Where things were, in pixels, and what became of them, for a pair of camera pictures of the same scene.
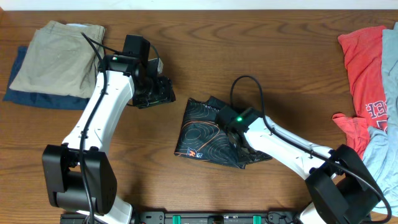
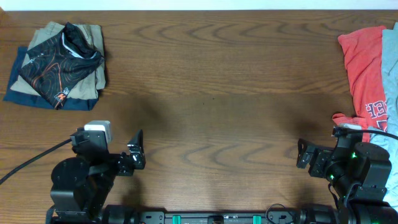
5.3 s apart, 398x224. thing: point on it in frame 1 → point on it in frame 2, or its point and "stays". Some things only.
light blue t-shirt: (380, 155) stays
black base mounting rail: (215, 217) stays
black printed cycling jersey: (199, 139) → (59, 63)
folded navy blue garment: (40, 99) stays
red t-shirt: (364, 50) stays
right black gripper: (237, 144) → (313, 160)
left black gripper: (162, 93) → (131, 159)
